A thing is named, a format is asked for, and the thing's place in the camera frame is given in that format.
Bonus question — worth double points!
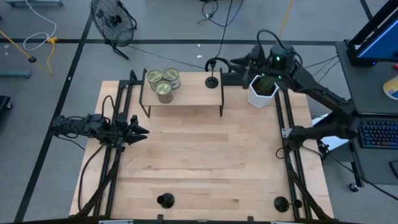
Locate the black floor cable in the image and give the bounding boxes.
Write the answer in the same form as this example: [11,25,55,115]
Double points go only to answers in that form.
[197,0,243,58]

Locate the black floor fan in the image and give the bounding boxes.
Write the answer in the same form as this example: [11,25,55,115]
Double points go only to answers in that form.
[89,0,137,60]

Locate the backlit rainbow keyboard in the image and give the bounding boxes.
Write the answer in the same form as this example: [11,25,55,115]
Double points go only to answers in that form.
[357,119,398,149]

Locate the black monitor with stand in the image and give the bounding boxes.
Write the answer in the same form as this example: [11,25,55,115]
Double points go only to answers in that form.
[346,0,398,67]

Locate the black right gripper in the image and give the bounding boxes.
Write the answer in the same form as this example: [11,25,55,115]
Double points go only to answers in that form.
[229,44,272,90]

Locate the glass candle jar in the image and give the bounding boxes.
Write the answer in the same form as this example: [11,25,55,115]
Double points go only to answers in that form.
[146,68,165,91]
[163,67,182,90]
[155,80,175,105]

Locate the yellow blue round object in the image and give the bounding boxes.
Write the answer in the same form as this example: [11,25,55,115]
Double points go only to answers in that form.
[382,74,398,100]

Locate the yellow floor cable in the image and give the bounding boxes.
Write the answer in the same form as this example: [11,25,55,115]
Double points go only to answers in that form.
[0,29,59,75]

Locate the white paper sheet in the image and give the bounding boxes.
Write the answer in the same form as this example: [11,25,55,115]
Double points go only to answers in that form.
[312,113,349,152]

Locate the grey desk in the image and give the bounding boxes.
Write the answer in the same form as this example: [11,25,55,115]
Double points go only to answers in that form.
[335,40,398,186]

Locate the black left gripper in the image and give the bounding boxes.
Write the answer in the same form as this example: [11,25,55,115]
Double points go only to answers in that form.
[107,112,150,147]

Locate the coiled black cable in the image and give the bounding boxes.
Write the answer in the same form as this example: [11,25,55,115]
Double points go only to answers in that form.
[204,57,233,73]

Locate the white floor cable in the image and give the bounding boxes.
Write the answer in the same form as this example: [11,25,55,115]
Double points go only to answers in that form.
[22,0,57,52]

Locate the white hexagonal plant pot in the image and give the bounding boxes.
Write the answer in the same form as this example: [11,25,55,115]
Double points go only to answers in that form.
[248,74,280,109]

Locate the wooden shelf riser black legs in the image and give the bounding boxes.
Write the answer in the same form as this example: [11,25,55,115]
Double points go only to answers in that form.
[139,68,225,118]

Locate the yellow hanging cable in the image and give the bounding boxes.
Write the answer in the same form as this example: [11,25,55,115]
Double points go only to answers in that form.
[278,0,295,40]

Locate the black candlestick holder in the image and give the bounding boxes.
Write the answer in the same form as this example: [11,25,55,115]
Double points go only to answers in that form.
[156,192,175,210]
[273,195,303,213]
[204,58,220,90]

